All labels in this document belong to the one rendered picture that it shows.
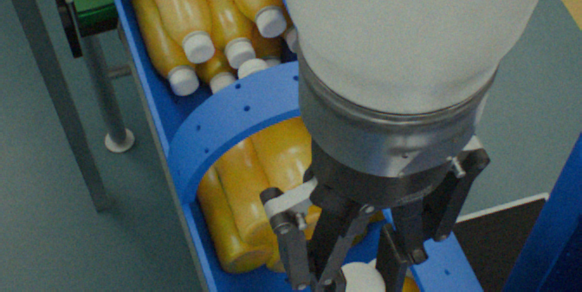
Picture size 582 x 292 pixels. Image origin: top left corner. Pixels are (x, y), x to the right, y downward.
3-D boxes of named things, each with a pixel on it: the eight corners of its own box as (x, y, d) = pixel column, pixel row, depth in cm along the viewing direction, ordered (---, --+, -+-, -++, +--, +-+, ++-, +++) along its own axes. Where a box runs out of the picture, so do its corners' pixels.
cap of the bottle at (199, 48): (188, 57, 119) (191, 67, 118) (179, 42, 116) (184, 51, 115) (214, 47, 119) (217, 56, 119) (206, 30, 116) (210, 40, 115)
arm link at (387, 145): (540, 83, 37) (511, 157, 42) (448, -61, 41) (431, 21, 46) (341, 145, 35) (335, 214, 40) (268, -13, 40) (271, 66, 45)
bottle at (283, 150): (268, 199, 96) (220, 79, 106) (290, 220, 102) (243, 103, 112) (322, 171, 95) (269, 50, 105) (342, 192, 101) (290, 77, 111)
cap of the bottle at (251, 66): (236, 80, 107) (232, 68, 108) (248, 94, 110) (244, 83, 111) (263, 64, 106) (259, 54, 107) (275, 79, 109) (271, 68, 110)
